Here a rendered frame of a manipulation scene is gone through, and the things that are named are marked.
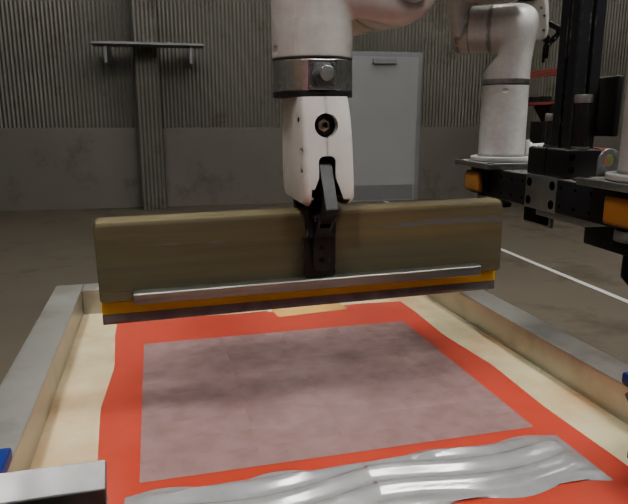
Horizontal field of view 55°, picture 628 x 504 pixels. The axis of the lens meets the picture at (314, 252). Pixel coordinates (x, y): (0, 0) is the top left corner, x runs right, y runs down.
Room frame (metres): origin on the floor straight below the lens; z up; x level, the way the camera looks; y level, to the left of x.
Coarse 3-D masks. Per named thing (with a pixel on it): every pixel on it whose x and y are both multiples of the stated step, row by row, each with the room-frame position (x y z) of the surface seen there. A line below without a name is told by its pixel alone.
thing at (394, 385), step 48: (288, 336) 0.73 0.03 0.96; (336, 336) 0.73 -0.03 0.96; (384, 336) 0.73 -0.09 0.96; (432, 336) 0.73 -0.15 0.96; (336, 384) 0.59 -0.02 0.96; (384, 384) 0.59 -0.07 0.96; (432, 384) 0.59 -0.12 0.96; (480, 384) 0.59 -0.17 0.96; (384, 432) 0.49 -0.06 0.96; (432, 432) 0.49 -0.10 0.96; (480, 432) 0.49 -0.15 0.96; (528, 432) 0.49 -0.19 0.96; (576, 432) 0.49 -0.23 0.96; (624, 480) 0.41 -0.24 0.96
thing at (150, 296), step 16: (368, 272) 0.59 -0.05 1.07; (384, 272) 0.59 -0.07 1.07; (400, 272) 0.59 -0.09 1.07; (416, 272) 0.59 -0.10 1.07; (432, 272) 0.60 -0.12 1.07; (448, 272) 0.60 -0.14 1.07; (464, 272) 0.60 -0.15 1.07; (480, 272) 0.61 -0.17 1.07; (160, 288) 0.54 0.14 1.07; (176, 288) 0.54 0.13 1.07; (192, 288) 0.54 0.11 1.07; (208, 288) 0.54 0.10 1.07; (224, 288) 0.54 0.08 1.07; (240, 288) 0.55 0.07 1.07; (256, 288) 0.55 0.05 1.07; (272, 288) 0.55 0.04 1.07; (288, 288) 0.56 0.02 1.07; (304, 288) 0.56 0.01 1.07; (320, 288) 0.57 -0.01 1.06
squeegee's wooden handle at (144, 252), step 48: (96, 240) 0.53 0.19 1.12; (144, 240) 0.54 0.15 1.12; (192, 240) 0.55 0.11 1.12; (240, 240) 0.56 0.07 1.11; (288, 240) 0.57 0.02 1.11; (336, 240) 0.58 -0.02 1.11; (384, 240) 0.60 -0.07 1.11; (432, 240) 0.61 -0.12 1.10; (480, 240) 0.62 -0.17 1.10; (144, 288) 0.54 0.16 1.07
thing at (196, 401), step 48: (144, 336) 0.73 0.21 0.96; (192, 336) 0.73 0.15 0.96; (240, 336) 0.73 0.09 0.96; (144, 384) 0.59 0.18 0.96; (192, 384) 0.59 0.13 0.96; (240, 384) 0.59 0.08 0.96; (288, 384) 0.59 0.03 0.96; (144, 432) 0.49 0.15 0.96; (192, 432) 0.49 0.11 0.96; (240, 432) 0.49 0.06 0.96; (288, 432) 0.49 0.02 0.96; (336, 432) 0.49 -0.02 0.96; (144, 480) 0.41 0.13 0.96; (192, 480) 0.41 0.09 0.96
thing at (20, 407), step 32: (64, 288) 0.83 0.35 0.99; (96, 288) 0.83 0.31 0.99; (64, 320) 0.69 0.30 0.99; (480, 320) 0.75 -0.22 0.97; (512, 320) 0.69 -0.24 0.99; (32, 352) 0.59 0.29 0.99; (64, 352) 0.64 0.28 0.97; (544, 352) 0.62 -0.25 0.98; (576, 352) 0.59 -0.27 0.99; (32, 384) 0.51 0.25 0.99; (576, 384) 0.57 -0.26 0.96; (608, 384) 0.53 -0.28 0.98; (0, 416) 0.45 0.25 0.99; (32, 416) 0.46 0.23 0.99; (0, 448) 0.40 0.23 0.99; (32, 448) 0.45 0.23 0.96
